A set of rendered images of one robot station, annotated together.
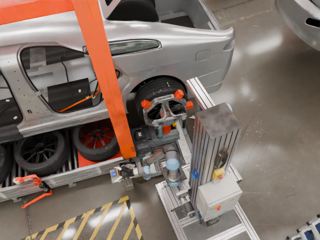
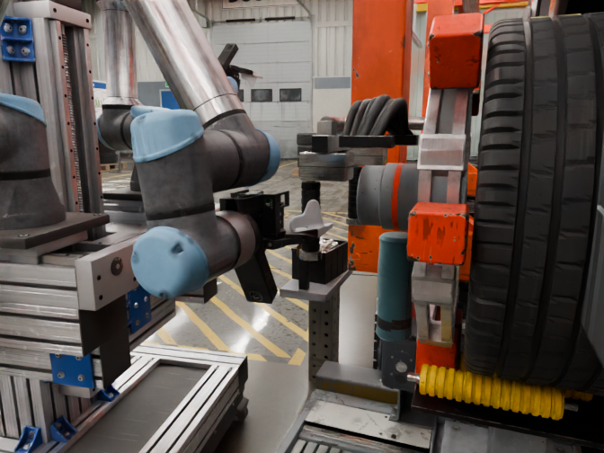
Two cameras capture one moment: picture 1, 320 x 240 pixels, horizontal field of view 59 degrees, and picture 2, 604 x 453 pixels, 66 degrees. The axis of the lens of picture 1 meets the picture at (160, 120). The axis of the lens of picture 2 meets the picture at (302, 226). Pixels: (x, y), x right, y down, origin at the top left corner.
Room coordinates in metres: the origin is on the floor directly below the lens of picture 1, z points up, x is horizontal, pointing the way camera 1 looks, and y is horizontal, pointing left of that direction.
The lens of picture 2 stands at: (2.36, -1.03, 1.00)
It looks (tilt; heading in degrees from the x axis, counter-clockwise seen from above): 12 degrees down; 122
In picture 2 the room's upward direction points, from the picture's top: straight up
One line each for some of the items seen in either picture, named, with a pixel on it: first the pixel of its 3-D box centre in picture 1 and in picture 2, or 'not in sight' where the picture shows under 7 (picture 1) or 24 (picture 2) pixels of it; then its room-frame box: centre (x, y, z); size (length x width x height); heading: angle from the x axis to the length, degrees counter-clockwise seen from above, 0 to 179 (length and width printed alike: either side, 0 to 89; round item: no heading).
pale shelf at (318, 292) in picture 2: (127, 172); (322, 277); (1.53, 0.45, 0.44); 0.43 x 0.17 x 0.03; 101
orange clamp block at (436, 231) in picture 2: (188, 105); (438, 231); (2.19, -0.38, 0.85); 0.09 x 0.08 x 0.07; 101
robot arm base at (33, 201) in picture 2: not in sight; (18, 195); (1.46, -0.57, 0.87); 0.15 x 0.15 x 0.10
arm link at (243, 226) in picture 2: not in sight; (221, 240); (1.97, -0.59, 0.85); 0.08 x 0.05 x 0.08; 11
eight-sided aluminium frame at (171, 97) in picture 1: (165, 111); (448, 199); (2.12, -0.07, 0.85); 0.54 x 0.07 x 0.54; 101
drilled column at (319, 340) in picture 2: (127, 180); (324, 329); (1.53, 0.48, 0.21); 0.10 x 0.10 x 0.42; 11
